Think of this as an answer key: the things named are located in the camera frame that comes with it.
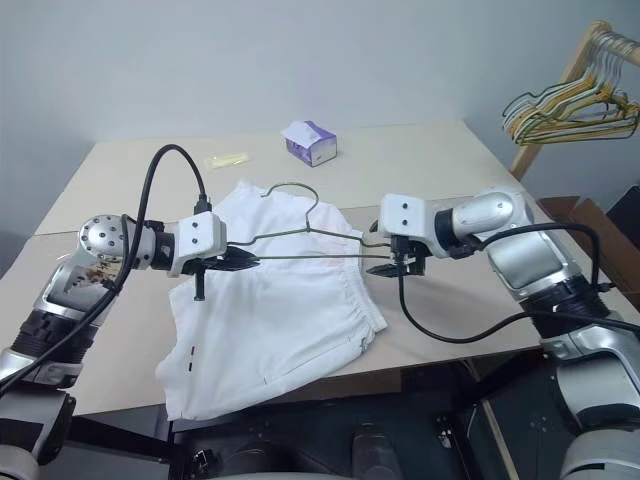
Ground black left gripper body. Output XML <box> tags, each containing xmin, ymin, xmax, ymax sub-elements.
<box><xmin>192</xmin><ymin>245</ymin><xmax>236</xmax><ymax>304</ymax></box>

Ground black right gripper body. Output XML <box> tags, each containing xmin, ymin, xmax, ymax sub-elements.
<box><xmin>388</xmin><ymin>233</ymin><xmax>430</xmax><ymax>277</ymax></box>

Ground white shorts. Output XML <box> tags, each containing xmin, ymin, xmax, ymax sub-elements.
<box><xmin>153</xmin><ymin>178</ymin><xmax>391</xmax><ymax>422</ymax></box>

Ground small yellow flat packet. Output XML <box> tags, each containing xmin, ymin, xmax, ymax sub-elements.
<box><xmin>206</xmin><ymin>151</ymin><xmax>250</xmax><ymax>172</ymax></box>

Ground purple and white tissue box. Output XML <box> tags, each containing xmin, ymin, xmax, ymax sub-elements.
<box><xmin>280</xmin><ymin>119</ymin><xmax>339</xmax><ymax>169</ymax></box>

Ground wooden clothes rack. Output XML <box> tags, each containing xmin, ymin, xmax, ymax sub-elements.
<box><xmin>508</xmin><ymin>20</ymin><xmax>640</xmax><ymax>182</ymax></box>

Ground brown wooden furniture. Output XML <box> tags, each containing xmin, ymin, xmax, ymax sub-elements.
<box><xmin>537</xmin><ymin>196</ymin><xmax>621</xmax><ymax>294</ymax></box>

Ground black furniture block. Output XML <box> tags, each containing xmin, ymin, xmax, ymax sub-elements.
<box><xmin>597</xmin><ymin>180</ymin><xmax>640</xmax><ymax>307</ymax></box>

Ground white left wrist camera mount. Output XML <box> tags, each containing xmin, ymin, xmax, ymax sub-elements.
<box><xmin>168</xmin><ymin>211</ymin><xmax>229</xmax><ymax>279</ymax></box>

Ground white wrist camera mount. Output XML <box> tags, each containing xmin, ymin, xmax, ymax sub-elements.
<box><xmin>168</xmin><ymin>211</ymin><xmax>229</xmax><ymax>279</ymax></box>
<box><xmin>376</xmin><ymin>193</ymin><xmax>442</xmax><ymax>252</ymax></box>

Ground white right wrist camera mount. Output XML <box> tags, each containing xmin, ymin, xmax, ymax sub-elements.
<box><xmin>376</xmin><ymin>193</ymin><xmax>442</xmax><ymax>252</ymax></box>

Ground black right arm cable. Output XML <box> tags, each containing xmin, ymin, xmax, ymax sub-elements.
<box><xmin>397</xmin><ymin>222</ymin><xmax>640</xmax><ymax>347</ymax></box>

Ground dark green wire hanger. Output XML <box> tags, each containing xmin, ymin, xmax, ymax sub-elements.
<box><xmin>501</xmin><ymin>79</ymin><xmax>640</xmax><ymax>137</ymax></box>

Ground bunch of wire hangers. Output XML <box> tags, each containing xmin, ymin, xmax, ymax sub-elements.
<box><xmin>504</xmin><ymin>44</ymin><xmax>640</xmax><ymax>141</ymax></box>

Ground yellow wire hanger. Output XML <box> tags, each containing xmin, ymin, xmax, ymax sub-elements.
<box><xmin>508</xmin><ymin>59</ymin><xmax>640</xmax><ymax>147</ymax></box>

